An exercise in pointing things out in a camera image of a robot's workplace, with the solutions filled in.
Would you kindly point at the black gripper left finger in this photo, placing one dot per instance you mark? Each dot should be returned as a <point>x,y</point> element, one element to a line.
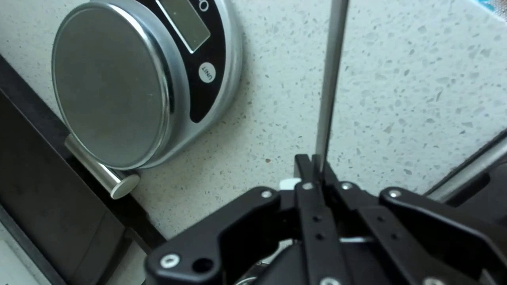
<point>312,232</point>

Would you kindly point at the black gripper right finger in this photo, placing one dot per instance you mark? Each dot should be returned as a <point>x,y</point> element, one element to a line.
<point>413,238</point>

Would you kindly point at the steel serve spoon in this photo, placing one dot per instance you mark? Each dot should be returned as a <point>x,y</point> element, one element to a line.
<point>331,80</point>

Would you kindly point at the short silver metal cylinder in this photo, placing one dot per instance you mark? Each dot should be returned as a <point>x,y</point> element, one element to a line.
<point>106,175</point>

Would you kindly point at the black rectangular tray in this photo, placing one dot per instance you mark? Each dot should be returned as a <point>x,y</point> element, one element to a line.
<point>49,200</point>

